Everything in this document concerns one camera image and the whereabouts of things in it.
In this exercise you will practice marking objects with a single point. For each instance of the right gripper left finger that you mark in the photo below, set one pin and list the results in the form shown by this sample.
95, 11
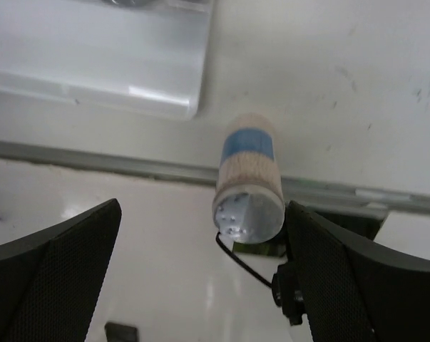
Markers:
50, 280

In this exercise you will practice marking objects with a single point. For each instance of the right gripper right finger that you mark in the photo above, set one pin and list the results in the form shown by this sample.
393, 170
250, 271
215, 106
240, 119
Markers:
355, 289

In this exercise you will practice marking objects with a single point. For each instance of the blue label jar front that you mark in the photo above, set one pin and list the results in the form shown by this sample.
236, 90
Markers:
249, 205

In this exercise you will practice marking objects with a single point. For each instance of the white divided tray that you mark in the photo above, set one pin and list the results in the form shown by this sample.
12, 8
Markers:
147, 57

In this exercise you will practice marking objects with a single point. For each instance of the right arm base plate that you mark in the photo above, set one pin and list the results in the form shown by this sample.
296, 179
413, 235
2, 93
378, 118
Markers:
276, 247

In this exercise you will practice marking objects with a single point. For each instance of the aluminium frame rail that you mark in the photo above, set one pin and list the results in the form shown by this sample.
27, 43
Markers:
321, 195

